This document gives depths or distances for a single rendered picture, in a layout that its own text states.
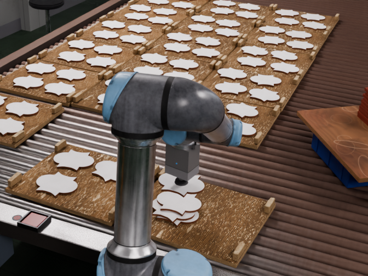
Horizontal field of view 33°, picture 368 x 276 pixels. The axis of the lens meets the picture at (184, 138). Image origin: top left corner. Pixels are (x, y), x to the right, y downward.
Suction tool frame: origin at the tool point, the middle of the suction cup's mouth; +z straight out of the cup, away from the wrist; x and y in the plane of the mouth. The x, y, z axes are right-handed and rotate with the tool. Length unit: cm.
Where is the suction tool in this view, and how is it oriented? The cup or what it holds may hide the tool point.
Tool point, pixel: (180, 185)
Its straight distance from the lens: 195.8
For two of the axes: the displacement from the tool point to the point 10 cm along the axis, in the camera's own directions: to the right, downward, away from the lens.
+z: -0.4, 8.8, 4.8
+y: -8.3, -3.0, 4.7
